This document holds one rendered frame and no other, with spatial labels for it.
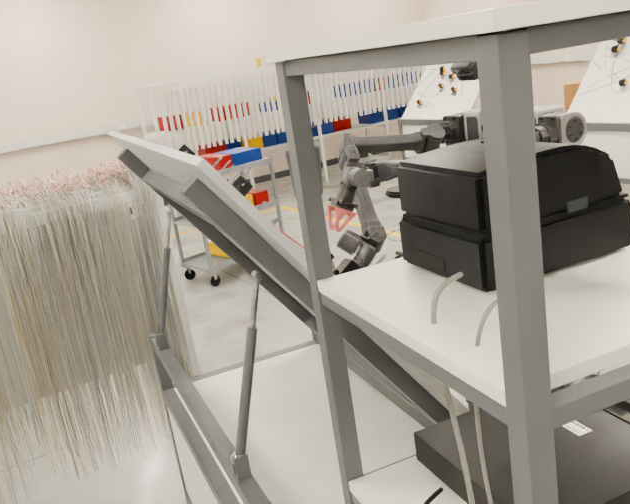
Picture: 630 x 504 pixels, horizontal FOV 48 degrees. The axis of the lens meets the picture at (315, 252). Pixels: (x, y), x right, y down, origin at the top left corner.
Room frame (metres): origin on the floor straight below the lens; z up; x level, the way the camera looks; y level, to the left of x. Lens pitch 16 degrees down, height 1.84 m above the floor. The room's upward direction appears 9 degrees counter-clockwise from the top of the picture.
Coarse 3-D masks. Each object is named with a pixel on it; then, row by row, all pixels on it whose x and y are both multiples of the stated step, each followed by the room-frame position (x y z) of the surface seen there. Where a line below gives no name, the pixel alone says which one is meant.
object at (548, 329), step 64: (576, 0) 0.67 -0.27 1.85; (320, 64) 1.04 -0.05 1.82; (384, 64) 0.86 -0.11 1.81; (512, 64) 0.66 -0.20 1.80; (512, 128) 0.66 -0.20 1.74; (320, 192) 1.18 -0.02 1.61; (512, 192) 0.66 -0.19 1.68; (320, 256) 1.17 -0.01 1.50; (512, 256) 0.66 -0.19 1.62; (320, 320) 1.18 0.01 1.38; (384, 320) 0.94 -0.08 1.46; (448, 320) 0.90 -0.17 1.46; (512, 320) 0.66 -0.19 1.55; (576, 320) 0.84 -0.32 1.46; (448, 384) 0.80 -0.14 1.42; (512, 384) 0.67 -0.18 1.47; (576, 384) 0.71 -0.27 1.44; (512, 448) 0.68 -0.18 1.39
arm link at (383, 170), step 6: (372, 162) 2.25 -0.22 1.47; (378, 162) 2.23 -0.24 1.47; (384, 162) 2.21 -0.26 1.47; (390, 162) 2.21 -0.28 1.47; (396, 162) 2.19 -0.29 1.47; (372, 168) 2.24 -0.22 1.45; (378, 168) 2.22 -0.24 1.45; (384, 168) 2.21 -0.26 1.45; (390, 168) 2.20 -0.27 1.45; (396, 168) 2.18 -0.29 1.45; (378, 174) 2.22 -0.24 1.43; (384, 174) 2.21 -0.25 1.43; (390, 174) 2.20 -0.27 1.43; (396, 174) 2.19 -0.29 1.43; (378, 180) 2.23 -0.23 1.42; (384, 180) 2.22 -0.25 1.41
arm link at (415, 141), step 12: (420, 132) 2.74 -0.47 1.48; (432, 132) 2.73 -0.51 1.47; (444, 132) 2.75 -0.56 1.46; (348, 144) 2.61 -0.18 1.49; (360, 144) 2.64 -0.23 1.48; (372, 144) 2.66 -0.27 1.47; (384, 144) 2.67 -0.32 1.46; (396, 144) 2.69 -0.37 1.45; (408, 144) 2.71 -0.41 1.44; (420, 144) 2.72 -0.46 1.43
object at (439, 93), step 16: (448, 64) 8.75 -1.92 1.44; (432, 80) 8.83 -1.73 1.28; (448, 80) 8.56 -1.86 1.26; (416, 96) 8.91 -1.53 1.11; (432, 96) 8.63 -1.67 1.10; (448, 96) 8.37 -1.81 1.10; (464, 96) 8.12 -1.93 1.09; (416, 112) 8.71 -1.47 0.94; (432, 112) 8.44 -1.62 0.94; (448, 112) 8.19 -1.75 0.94; (400, 128) 8.85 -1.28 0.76; (416, 128) 8.59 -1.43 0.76
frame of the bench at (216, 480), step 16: (272, 352) 2.44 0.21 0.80; (224, 368) 2.36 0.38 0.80; (176, 400) 2.16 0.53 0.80; (176, 416) 2.05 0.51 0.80; (192, 432) 1.93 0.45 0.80; (176, 448) 2.25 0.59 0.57; (192, 448) 1.84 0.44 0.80; (208, 464) 1.74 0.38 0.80; (208, 480) 1.68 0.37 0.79; (224, 480) 1.65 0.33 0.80; (224, 496) 1.58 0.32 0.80
